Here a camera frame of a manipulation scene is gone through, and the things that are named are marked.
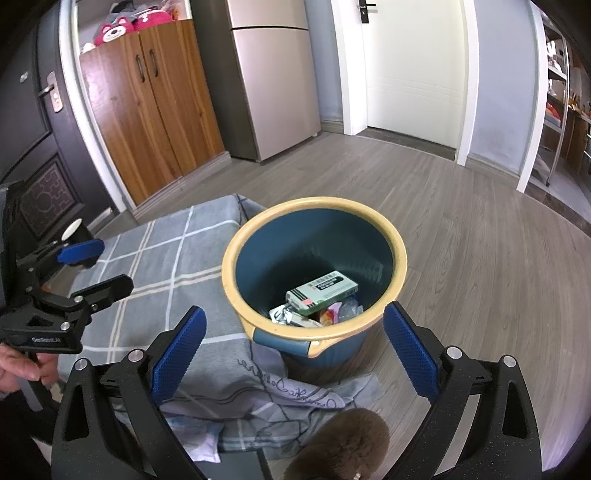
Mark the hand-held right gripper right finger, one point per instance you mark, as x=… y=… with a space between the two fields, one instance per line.
x=411 y=355

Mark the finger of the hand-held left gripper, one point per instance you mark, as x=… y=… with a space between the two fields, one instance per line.
x=108 y=288
x=81 y=251

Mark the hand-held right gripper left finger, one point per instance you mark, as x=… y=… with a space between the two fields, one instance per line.
x=180 y=355

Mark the clear plastic wrap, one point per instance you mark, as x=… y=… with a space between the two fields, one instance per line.
x=348 y=308

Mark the red packet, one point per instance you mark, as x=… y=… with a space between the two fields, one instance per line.
x=328 y=316

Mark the green and white box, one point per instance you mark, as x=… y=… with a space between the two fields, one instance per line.
x=323 y=290

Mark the silver foil wrapper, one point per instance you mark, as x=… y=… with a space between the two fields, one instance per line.
x=288 y=316

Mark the blue bin with yellow rim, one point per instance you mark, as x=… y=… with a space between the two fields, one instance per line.
x=314 y=244

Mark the person's left hand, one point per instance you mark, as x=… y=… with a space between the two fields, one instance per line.
x=18 y=369

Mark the grey checked blanket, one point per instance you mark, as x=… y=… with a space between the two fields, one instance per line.
x=152 y=277

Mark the light blue printed cloth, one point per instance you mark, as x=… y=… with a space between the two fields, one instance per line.
x=194 y=429

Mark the brown furry slipper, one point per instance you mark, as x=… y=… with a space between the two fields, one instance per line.
x=337 y=443

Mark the dark entrance door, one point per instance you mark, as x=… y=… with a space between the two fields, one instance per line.
x=27 y=115

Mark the wooden cabinet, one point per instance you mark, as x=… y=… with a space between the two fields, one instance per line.
x=161 y=115

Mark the pink plush toy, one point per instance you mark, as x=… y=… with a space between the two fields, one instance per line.
x=113 y=31
x=154 y=17

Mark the refrigerator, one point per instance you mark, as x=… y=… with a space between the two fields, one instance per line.
x=272 y=92

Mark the white shelf rack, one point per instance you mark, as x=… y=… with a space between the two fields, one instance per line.
x=556 y=138

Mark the white door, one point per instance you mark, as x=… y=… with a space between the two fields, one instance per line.
x=415 y=69

